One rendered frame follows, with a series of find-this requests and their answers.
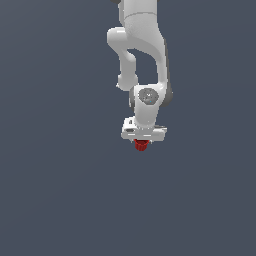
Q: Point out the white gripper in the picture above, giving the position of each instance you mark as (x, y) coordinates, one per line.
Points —
(143, 133)

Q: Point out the small red ridged object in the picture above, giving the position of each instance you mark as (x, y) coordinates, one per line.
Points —
(141, 145)

